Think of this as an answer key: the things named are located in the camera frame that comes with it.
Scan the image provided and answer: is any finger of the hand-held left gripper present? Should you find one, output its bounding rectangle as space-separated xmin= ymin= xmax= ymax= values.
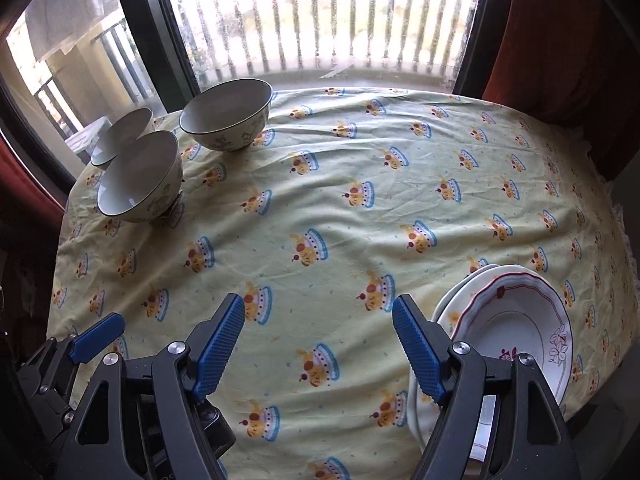
xmin=199 ymin=404 xmax=237 ymax=461
xmin=17 ymin=312 xmax=126 ymax=428

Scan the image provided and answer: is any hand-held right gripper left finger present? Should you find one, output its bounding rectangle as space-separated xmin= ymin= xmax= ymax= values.
xmin=60 ymin=294 xmax=247 ymax=480

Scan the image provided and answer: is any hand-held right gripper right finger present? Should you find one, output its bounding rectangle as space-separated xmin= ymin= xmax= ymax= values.
xmin=391 ymin=295 xmax=583 ymax=480

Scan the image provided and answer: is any ribbed rim floral plate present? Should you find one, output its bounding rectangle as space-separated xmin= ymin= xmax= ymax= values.
xmin=437 ymin=266 xmax=506 ymax=336

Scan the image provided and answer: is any small red rimmed dish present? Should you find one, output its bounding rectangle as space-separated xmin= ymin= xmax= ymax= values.
xmin=449 ymin=267 xmax=574 ymax=463

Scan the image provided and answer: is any floral ceramic bowl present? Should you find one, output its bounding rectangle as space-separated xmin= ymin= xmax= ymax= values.
xmin=97 ymin=130 xmax=184 ymax=224
xmin=179 ymin=78 xmax=273 ymax=152
xmin=90 ymin=107 xmax=156 ymax=171

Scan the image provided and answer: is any red curtain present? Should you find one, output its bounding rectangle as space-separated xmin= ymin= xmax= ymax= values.
xmin=0 ymin=130 xmax=68 ymax=221
xmin=480 ymin=0 xmax=640 ymax=186

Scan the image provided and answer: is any yellow printed tablecloth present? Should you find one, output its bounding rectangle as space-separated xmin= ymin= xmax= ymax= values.
xmin=50 ymin=85 xmax=640 ymax=480

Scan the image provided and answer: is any white air conditioner unit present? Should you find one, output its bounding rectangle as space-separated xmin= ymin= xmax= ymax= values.
xmin=65 ymin=116 xmax=112 ymax=166

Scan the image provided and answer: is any hanging white cloth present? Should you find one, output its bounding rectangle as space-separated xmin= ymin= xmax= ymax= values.
xmin=25 ymin=0 xmax=121 ymax=61

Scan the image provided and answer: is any balcony railing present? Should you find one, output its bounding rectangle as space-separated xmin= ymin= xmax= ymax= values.
xmin=32 ymin=0 xmax=481 ymax=126

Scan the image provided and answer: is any dark window frame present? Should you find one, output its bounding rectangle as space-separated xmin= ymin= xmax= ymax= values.
xmin=0 ymin=0 xmax=518 ymax=196

